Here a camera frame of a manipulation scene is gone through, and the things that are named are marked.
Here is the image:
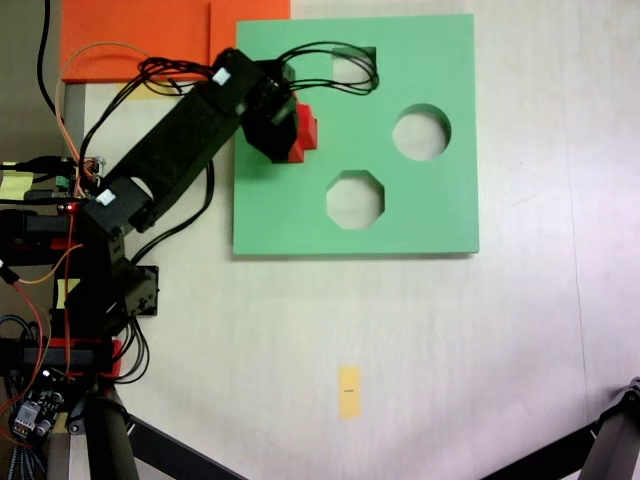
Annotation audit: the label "red and black clamp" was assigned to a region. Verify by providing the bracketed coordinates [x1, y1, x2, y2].
[0, 209, 86, 251]
[47, 337, 124, 379]

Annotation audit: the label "yellow sticky note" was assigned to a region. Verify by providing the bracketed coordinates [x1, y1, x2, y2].
[0, 169, 36, 204]

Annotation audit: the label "braided cable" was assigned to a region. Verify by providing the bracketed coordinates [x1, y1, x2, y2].
[0, 442, 49, 480]

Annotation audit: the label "circuit board with green connector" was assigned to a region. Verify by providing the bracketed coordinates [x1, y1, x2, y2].
[54, 155, 109, 201]

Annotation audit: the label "long orange wire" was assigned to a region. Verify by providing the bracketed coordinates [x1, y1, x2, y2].
[53, 41, 151, 181]

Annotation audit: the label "small yellow paper note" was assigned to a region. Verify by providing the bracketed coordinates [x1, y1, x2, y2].
[56, 278, 81, 309]

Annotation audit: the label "black USB cable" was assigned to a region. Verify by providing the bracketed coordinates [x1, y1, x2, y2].
[0, 155, 64, 176]

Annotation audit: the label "large orange foam block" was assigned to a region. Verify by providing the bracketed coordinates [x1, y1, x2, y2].
[59, 0, 236, 84]

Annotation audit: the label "black looped base wires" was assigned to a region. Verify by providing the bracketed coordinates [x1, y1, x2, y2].
[114, 317, 151, 384]

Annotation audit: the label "thick black cable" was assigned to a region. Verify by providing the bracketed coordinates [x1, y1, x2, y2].
[37, 0, 59, 116]

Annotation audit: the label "yellow tape marker strip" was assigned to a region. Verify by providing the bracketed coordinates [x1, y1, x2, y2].
[338, 364, 362, 420]

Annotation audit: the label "orange wire with white plug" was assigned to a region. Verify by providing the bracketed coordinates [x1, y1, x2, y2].
[0, 242, 86, 287]

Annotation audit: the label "red cross columnar block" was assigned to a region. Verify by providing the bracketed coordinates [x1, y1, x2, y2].
[287, 102, 321, 165]

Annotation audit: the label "green shape sorting board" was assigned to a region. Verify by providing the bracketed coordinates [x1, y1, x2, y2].
[232, 13, 481, 260]

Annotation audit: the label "black gripper wire bundle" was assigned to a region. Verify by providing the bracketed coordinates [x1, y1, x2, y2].
[279, 41, 381, 97]

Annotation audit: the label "black motor wire bundle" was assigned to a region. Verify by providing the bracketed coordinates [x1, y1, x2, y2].
[78, 56, 224, 169]

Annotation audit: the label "black tripod leg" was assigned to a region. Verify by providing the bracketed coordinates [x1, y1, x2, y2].
[67, 384, 246, 480]
[477, 374, 640, 480]

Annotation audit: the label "wide yellow tape piece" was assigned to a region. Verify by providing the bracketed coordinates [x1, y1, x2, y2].
[118, 82, 181, 101]

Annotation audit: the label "black circuit board with capacitors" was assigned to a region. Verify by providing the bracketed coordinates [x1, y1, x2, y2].
[8, 367, 69, 446]

